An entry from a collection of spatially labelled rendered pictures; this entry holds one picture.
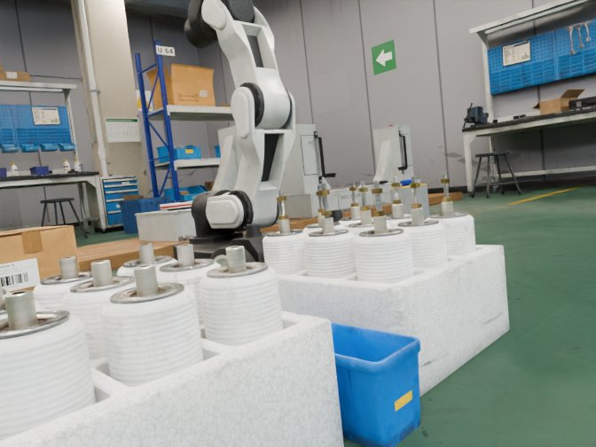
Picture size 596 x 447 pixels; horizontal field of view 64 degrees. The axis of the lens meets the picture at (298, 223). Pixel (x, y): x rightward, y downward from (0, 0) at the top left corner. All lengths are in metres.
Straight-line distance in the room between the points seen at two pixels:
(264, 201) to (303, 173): 2.09
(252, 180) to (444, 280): 0.87
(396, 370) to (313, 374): 0.12
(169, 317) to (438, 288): 0.47
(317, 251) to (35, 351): 0.53
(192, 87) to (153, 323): 5.91
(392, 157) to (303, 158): 1.29
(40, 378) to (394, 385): 0.41
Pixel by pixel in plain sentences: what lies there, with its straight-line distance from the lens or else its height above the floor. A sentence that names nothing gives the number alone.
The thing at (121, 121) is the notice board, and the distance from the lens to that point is 7.39.
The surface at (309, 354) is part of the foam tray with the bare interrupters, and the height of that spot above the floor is 0.15.
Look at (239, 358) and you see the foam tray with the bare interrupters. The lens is 0.51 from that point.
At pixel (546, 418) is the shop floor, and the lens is 0.77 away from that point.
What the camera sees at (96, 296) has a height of 0.25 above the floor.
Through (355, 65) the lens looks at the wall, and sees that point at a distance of 7.60.
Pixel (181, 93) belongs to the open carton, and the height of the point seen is 1.61.
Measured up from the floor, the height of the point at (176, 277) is 0.25.
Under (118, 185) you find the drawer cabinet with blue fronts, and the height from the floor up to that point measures 0.57.
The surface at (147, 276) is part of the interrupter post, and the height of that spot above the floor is 0.27.
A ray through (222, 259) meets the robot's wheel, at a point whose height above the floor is 0.16.
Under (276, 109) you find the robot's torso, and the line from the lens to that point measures 1.52.
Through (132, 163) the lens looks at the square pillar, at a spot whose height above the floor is 0.90.
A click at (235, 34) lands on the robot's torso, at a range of 1.59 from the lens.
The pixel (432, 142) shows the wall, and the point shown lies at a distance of 6.74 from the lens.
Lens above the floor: 0.35
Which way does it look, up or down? 5 degrees down
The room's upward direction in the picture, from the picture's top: 6 degrees counter-clockwise
